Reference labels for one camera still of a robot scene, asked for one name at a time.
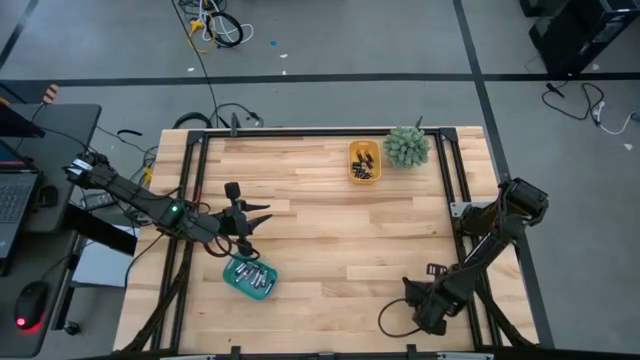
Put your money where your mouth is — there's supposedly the thick black cable loop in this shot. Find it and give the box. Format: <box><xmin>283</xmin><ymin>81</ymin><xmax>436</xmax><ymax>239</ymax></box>
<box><xmin>172</xmin><ymin>111</ymin><xmax>215</xmax><ymax>130</ymax></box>

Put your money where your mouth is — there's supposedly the black computer tower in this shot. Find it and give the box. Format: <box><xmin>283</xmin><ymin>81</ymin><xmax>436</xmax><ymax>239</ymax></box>
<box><xmin>528</xmin><ymin>0</ymin><xmax>640</xmax><ymax>77</ymax></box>

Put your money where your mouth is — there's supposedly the long thin black cable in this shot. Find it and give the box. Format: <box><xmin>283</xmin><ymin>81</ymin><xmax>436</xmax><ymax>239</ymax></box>
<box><xmin>170</xmin><ymin>0</ymin><xmax>221</xmax><ymax>129</ymax></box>

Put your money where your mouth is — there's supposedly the thin black cable arc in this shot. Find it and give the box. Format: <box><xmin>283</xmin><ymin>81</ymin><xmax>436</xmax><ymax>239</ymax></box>
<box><xmin>208</xmin><ymin>102</ymin><xmax>265</xmax><ymax>129</ymax></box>

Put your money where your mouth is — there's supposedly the black coiled cable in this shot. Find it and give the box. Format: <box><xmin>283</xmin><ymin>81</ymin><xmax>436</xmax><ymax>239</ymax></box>
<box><xmin>208</xmin><ymin>10</ymin><xmax>246</xmax><ymax>49</ymax></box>

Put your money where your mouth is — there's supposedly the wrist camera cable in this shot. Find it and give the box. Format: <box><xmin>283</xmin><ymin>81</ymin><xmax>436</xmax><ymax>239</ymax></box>
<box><xmin>377</xmin><ymin>297</ymin><xmax>424</xmax><ymax>339</ymax></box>
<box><xmin>202</xmin><ymin>233</ymin><xmax>261</xmax><ymax>262</ymax></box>

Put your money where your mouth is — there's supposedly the small black desk box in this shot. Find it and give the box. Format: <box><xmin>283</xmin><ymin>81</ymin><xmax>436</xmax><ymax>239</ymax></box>
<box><xmin>37</xmin><ymin>185</ymin><xmax>59</xmax><ymax>209</ymax></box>

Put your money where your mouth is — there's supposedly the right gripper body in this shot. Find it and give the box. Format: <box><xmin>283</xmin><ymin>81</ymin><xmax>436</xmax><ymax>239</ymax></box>
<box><xmin>414</xmin><ymin>263</ymin><xmax>474</xmax><ymax>338</ymax></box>

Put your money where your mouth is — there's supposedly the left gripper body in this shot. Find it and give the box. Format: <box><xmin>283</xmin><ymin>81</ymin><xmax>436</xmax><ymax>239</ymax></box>
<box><xmin>197</xmin><ymin>181</ymin><xmax>254</xmax><ymax>257</ymax></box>

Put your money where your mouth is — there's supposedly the teal plastic basket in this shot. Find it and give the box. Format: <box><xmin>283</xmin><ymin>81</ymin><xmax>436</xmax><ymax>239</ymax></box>
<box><xmin>222</xmin><ymin>254</ymin><xmax>279</xmax><ymax>302</ymax></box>

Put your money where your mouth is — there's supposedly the yellow plastic basket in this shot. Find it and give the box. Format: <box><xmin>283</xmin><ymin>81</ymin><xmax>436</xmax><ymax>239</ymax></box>
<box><xmin>348</xmin><ymin>139</ymin><xmax>383</xmax><ymax>185</ymax></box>

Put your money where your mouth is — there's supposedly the white flat panel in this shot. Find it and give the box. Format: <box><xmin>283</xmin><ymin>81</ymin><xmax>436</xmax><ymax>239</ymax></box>
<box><xmin>72</xmin><ymin>224</ymin><xmax>143</xmax><ymax>290</ymax></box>

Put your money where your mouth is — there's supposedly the black flat device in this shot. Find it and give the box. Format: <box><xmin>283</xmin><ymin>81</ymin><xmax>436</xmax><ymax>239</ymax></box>
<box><xmin>0</xmin><ymin>102</ymin><xmax>47</xmax><ymax>139</ymax></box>

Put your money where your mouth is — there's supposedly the grey side desk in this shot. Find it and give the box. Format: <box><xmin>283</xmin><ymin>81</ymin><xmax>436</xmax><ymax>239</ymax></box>
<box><xmin>0</xmin><ymin>102</ymin><xmax>104</xmax><ymax>359</ymax></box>

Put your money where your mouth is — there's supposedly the black metal table frame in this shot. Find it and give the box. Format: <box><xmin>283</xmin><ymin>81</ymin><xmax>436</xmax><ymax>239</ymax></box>
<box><xmin>113</xmin><ymin>116</ymin><xmax>540</xmax><ymax>360</ymax></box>

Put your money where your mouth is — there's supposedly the grey flat box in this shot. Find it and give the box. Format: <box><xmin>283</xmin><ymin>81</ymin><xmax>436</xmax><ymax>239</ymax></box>
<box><xmin>124</xmin><ymin>209</ymin><xmax>162</xmax><ymax>227</ymax></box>

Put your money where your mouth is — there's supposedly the potted artificial green plant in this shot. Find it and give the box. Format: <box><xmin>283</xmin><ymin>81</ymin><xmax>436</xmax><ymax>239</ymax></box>
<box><xmin>382</xmin><ymin>125</ymin><xmax>431</xmax><ymax>170</ymax></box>

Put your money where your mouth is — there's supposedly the black power adapter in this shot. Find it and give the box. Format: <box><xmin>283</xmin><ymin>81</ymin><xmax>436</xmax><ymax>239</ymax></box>
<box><xmin>81</xmin><ymin>192</ymin><xmax>117</xmax><ymax>212</ymax></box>

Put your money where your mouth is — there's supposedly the black computer mouse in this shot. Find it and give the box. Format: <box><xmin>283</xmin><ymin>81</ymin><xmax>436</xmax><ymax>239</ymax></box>
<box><xmin>13</xmin><ymin>280</ymin><xmax>50</xmax><ymax>332</ymax></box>

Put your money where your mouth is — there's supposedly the black cable with plug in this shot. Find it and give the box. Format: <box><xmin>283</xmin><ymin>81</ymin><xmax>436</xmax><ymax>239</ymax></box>
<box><xmin>542</xmin><ymin>81</ymin><xmax>607</xmax><ymax>123</ymax></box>

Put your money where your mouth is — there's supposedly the black flat board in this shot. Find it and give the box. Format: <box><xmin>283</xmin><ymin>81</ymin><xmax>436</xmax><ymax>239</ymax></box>
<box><xmin>64</xmin><ymin>202</ymin><xmax>139</xmax><ymax>257</ymax></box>

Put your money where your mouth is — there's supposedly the yellow cable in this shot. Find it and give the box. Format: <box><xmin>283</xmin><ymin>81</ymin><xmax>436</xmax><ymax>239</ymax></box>
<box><xmin>188</xmin><ymin>18</ymin><xmax>217</xmax><ymax>54</ymax></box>

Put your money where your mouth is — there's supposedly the grey laptop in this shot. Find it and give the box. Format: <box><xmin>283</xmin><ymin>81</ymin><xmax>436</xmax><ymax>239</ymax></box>
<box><xmin>0</xmin><ymin>139</ymin><xmax>41</xmax><ymax>275</ymax></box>

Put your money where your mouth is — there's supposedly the white cable with plug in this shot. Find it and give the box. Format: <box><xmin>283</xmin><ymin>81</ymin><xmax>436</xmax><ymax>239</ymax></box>
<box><xmin>593</xmin><ymin>101</ymin><xmax>640</xmax><ymax>137</ymax></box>

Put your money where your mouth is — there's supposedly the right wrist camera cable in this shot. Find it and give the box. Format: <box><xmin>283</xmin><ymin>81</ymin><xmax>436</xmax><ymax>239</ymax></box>
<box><xmin>377</xmin><ymin>297</ymin><xmax>424</xmax><ymax>339</ymax></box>

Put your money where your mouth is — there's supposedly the white bundled cable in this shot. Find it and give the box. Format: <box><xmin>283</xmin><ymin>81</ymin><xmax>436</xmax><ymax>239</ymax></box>
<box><xmin>198</xmin><ymin>0</ymin><xmax>255</xmax><ymax>45</ymax></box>

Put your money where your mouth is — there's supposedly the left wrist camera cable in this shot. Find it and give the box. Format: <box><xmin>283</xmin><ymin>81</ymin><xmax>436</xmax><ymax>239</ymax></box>
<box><xmin>202</xmin><ymin>233</ymin><xmax>261</xmax><ymax>262</ymax></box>

